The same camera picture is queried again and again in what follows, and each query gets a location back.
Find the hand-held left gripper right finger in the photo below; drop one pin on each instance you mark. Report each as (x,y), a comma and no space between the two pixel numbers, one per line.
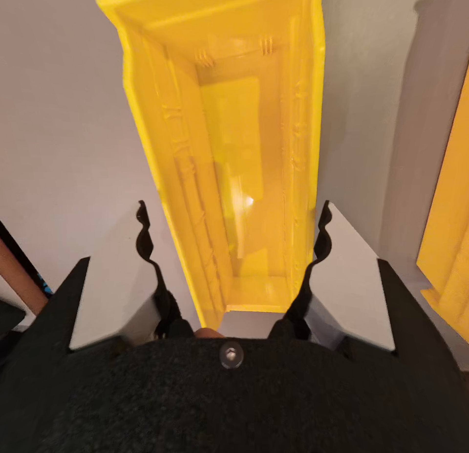
(351,288)

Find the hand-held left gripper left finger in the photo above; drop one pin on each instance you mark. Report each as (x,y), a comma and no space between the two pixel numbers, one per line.
(113,288)

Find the yellow plastic bin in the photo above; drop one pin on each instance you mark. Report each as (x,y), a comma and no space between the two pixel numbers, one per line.
(447,240)
(234,130)

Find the grey desk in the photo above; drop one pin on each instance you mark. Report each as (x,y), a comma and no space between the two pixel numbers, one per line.
(55,112)

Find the person's brown sweater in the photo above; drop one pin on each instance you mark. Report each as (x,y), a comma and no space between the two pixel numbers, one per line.
(209,334)

